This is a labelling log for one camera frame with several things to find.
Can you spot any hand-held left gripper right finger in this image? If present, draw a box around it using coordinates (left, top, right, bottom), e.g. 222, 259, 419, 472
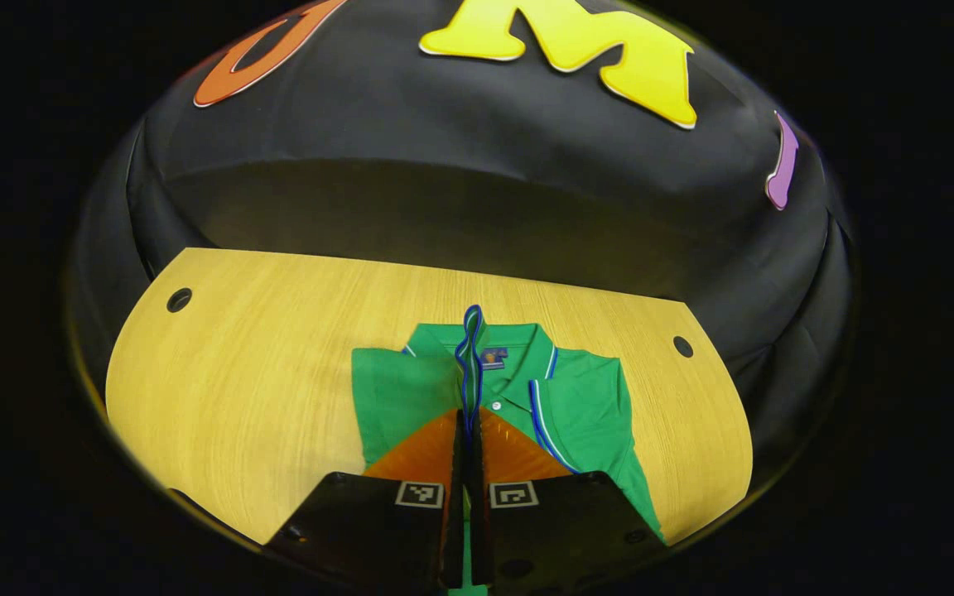
469, 406, 667, 596

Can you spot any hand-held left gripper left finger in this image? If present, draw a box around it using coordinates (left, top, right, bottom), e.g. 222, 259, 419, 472
264, 407, 467, 593

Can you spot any green T-shirt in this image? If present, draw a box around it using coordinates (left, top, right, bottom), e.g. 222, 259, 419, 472
350, 304, 664, 596

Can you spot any black backdrop cloth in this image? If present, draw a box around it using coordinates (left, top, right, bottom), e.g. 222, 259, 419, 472
67, 0, 855, 464

